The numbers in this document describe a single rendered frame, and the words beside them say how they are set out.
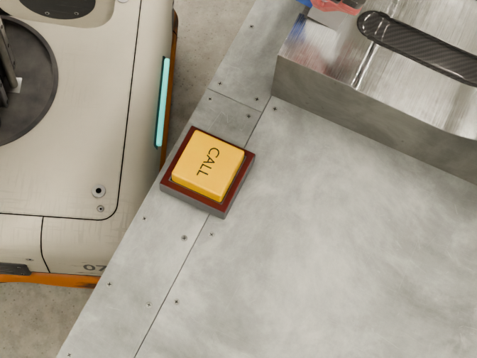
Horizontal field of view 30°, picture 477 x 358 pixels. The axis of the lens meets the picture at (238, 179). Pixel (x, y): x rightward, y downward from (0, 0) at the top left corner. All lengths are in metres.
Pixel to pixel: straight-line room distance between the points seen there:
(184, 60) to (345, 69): 1.06
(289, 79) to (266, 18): 0.13
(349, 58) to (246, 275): 0.26
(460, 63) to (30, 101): 0.88
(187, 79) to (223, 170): 1.02
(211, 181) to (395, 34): 0.26
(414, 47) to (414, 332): 0.31
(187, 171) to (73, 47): 0.77
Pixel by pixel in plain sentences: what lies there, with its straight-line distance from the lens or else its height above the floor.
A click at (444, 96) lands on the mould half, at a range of 0.98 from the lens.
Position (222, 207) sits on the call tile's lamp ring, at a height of 0.82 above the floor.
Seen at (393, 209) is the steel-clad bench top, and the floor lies 0.80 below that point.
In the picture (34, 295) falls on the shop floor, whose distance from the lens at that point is 1.80.
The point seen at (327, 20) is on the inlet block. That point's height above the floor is 0.91.
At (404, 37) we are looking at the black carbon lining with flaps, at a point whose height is 0.88.
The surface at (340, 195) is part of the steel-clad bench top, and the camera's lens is 1.00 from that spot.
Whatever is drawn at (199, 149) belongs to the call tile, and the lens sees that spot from 0.97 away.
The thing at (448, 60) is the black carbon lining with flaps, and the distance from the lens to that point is 1.01.
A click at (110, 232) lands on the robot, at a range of 1.53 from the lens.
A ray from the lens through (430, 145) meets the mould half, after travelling 1.00.
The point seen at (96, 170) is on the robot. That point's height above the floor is 0.28.
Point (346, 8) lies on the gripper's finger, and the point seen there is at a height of 0.99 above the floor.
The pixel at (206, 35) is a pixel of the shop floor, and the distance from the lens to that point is 2.03.
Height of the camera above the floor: 1.71
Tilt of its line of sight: 66 degrees down
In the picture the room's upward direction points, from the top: 8 degrees clockwise
